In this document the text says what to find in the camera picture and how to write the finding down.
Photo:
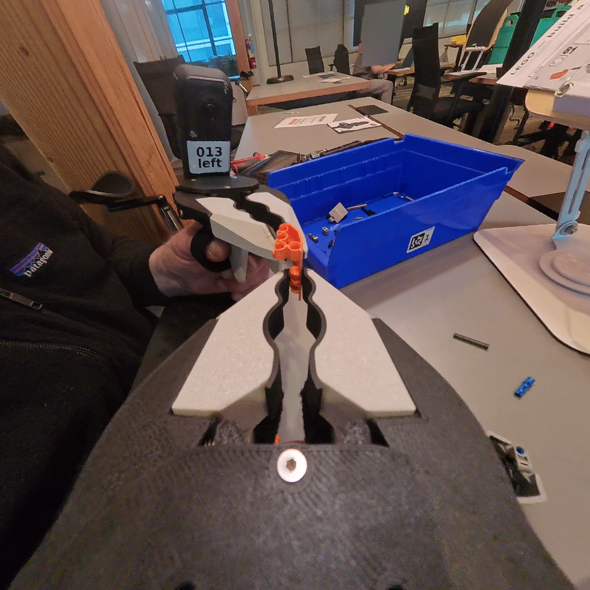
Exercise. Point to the white paper with red print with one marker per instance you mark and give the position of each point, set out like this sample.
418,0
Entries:
304,120

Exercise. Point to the printed leaflet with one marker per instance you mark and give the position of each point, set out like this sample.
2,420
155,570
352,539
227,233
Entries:
352,124

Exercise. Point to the wood-edged grey desk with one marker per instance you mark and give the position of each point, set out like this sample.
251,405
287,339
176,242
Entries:
304,90

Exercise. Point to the person's left forearm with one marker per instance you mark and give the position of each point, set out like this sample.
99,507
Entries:
124,267

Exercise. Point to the grey toy brick assembly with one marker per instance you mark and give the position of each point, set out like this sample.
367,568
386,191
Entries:
518,465

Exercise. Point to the blue brick pin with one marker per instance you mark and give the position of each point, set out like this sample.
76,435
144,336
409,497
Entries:
524,387

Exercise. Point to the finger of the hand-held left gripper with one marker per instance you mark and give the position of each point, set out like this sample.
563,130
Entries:
230,226
281,207

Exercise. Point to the blue plastic bin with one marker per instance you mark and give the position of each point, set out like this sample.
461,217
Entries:
392,193

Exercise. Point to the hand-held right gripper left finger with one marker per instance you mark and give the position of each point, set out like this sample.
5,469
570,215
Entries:
226,368

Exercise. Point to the black office chair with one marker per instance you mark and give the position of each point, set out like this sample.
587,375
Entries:
433,78
156,101

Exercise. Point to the red fire extinguisher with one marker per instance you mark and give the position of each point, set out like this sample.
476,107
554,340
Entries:
250,50

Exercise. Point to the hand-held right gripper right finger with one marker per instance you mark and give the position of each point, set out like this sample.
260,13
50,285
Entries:
368,368

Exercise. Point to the person's left hand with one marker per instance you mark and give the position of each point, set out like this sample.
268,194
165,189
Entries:
175,272

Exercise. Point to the grid window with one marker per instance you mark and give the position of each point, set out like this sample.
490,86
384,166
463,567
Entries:
198,27

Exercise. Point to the dark grey brick axle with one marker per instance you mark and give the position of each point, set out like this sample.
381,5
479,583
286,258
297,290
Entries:
470,341

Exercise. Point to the black stand with round base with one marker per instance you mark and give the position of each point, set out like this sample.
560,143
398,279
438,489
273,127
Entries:
276,46

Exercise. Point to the white printed instruction sheet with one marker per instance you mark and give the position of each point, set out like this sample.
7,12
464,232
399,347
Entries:
544,46

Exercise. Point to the wood-backed white chair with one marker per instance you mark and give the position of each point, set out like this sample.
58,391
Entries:
484,32

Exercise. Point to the orange brick connector piece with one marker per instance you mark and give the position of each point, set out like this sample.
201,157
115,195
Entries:
288,244

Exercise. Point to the black wall monitor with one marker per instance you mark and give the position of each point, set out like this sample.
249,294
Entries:
415,18

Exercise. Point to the black chair armrest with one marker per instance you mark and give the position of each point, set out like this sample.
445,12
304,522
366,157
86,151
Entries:
110,191

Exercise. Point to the small loose brick parts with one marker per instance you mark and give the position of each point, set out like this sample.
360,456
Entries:
341,214

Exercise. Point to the black zipper pouch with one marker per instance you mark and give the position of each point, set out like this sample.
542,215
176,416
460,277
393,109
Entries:
276,163

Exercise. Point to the black vertical pole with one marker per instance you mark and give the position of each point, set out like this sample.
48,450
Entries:
516,69

